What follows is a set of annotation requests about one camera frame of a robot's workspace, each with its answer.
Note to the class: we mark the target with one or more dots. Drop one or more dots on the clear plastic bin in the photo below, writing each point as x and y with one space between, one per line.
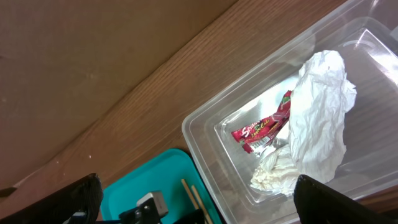
365 35

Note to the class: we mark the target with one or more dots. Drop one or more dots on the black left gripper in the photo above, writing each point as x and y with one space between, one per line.
151 208

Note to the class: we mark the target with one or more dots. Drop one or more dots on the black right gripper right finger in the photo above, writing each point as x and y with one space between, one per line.
317 203

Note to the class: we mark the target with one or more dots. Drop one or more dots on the teal plastic tray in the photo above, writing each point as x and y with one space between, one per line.
163 173

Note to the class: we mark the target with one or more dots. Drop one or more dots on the small white tissue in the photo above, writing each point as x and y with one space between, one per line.
276 173

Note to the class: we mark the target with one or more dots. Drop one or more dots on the red snack wrapper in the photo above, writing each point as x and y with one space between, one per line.
254 138

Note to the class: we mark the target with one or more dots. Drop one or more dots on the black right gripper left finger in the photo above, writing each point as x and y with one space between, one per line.
78 202

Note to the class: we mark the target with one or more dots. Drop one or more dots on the wooden chopstick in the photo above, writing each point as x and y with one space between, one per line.
190 194
201 205

